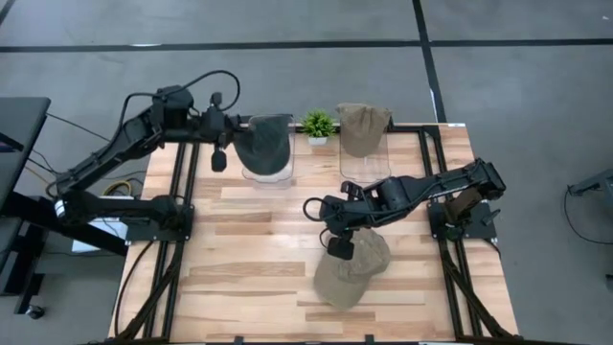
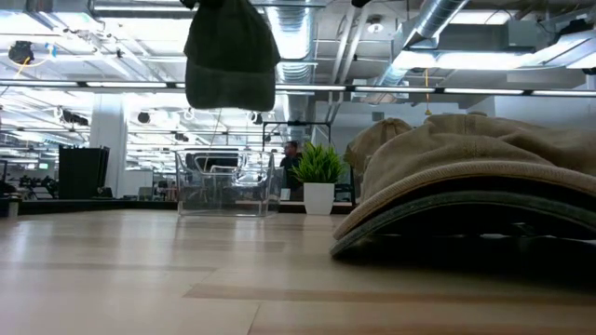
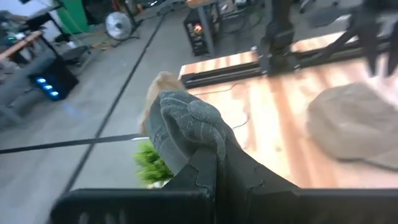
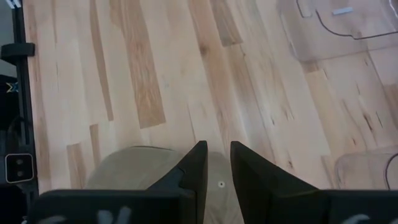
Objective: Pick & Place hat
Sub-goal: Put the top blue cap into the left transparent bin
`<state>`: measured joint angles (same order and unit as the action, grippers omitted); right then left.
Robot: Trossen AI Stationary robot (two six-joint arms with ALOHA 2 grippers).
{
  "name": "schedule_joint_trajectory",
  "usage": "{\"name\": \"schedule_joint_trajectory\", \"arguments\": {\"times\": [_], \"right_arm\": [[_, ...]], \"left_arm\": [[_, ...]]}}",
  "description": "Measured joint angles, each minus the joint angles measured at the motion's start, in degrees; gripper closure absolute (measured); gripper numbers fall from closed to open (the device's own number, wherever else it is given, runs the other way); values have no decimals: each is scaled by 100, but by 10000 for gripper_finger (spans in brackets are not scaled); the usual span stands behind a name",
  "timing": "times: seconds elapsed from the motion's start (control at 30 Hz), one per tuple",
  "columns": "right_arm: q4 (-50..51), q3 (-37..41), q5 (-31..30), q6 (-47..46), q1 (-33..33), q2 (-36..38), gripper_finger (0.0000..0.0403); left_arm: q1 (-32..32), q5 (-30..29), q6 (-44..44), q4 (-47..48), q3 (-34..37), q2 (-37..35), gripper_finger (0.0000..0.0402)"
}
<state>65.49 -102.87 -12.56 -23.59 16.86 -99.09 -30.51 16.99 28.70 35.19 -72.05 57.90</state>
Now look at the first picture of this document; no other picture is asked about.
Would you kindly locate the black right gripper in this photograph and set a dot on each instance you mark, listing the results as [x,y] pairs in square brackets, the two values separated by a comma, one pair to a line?
[345,211]

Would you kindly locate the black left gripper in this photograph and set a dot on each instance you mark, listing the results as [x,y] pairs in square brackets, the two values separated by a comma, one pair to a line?
[218,125]

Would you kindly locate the dark baseball cap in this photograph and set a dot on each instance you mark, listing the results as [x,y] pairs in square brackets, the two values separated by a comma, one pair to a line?
[265,144]

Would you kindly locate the beige baseball cap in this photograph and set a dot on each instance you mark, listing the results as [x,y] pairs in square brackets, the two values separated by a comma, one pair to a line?
[345,282]
[362,129]

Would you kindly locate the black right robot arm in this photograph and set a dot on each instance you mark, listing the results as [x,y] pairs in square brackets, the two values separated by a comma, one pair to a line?
[431,184]

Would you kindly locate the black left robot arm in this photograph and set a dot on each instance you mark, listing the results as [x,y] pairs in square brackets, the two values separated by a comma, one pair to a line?
[110,148]

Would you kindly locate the clear plastic hat stand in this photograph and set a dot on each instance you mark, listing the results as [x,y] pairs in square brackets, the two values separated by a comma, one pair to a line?
[268,179]
[364,170]

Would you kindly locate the small potted green plant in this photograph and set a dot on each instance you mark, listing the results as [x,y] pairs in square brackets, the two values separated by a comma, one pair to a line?
[317,123]

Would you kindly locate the black edge clip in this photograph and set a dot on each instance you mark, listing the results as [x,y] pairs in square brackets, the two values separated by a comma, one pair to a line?
[369,339]

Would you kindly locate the white box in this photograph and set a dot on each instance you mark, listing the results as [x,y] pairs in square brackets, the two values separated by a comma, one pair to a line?
[96,242]

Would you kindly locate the black desk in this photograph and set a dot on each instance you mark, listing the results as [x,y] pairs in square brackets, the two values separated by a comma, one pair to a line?
[21,144]

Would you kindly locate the grey equipment stand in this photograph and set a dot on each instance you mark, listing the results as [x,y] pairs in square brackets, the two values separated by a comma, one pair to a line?
[598,182]

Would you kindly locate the black caster wheel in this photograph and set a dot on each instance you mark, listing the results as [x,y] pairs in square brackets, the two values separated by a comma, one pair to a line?
[35,312]

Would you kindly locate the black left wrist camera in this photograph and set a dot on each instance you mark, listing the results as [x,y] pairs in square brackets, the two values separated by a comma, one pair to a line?
[219,161]

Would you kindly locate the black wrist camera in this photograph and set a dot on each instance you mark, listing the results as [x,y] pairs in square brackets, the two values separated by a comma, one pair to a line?
[219,161]
[341,249]

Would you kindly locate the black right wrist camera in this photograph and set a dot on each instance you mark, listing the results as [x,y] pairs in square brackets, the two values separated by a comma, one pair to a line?
[341,249]

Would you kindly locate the black aluminium table frame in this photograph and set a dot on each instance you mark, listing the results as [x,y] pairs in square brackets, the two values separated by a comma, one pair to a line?
[412,128]

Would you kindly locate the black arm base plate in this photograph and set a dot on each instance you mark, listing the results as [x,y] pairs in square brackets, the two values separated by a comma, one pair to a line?
[143,233]
[483,231]

